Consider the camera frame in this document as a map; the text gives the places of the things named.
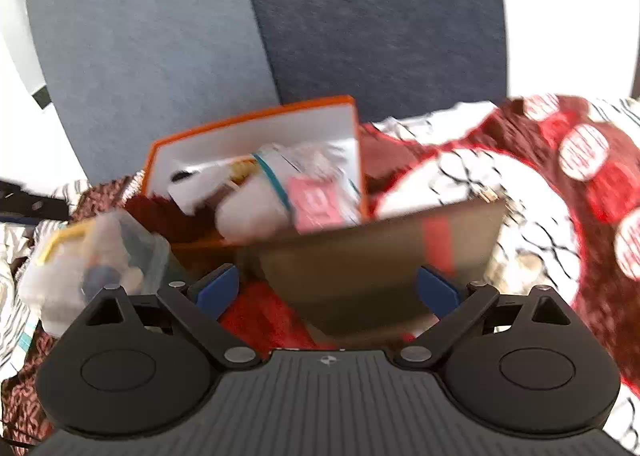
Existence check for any dark red plush toy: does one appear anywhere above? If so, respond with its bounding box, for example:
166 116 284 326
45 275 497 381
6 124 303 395
124 195 215 242

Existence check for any white plush bunny toy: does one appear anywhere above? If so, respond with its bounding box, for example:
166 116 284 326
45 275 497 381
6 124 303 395
216 174 291 244

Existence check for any pink small card box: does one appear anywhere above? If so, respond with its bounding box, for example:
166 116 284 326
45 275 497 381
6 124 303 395
286 176 345 233

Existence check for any clear teal storage box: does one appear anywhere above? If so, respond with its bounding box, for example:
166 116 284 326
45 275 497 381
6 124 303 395
18 209 172 337

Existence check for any olive striped zipper pouch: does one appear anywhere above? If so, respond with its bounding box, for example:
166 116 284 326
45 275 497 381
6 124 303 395
238 198 506 337

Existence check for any striped white bedsheet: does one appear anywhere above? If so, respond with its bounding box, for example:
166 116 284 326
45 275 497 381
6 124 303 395
0 222 57 372

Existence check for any blue grey sofa cushion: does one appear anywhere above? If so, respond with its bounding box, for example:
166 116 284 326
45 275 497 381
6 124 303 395
27 0 278 182

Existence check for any orange white cardboard box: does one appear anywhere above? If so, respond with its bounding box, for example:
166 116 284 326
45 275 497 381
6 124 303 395
142 95 367 249

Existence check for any dark blue sofa cushion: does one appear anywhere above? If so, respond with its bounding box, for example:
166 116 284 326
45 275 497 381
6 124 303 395
252 0 508 121

